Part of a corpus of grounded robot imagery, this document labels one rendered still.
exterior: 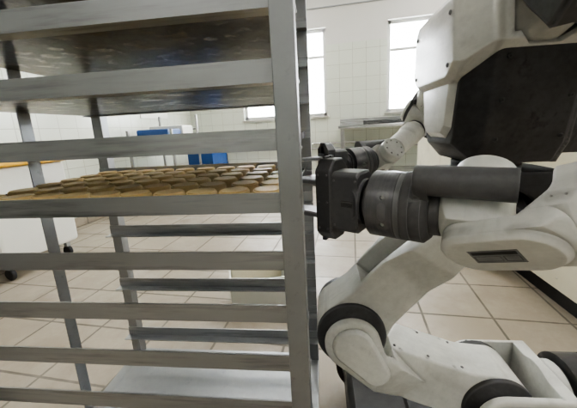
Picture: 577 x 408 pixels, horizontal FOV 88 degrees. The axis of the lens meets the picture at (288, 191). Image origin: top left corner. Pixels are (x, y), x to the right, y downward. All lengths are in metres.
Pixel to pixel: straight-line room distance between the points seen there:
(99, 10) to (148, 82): 0.11
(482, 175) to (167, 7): 0.42
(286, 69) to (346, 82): 4.61
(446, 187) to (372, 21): 4.88
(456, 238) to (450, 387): 0.53
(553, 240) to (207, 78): 0.41
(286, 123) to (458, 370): 0.64
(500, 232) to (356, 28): 4.89
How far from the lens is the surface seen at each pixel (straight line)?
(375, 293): 0.67
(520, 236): 0.33
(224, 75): 0.44
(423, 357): 0.78
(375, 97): 4.98
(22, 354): 0.78
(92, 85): 0.53
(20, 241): 2.65
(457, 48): 0.57
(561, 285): 1.89
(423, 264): 0.64
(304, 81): 0.84
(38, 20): 0.58
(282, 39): 0.40
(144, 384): 1.16
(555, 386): 0.92
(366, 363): 0.70
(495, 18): 0.56
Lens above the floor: 0.89
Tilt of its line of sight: 12 degrees down
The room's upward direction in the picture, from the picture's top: 3 degrees counter-clockwise
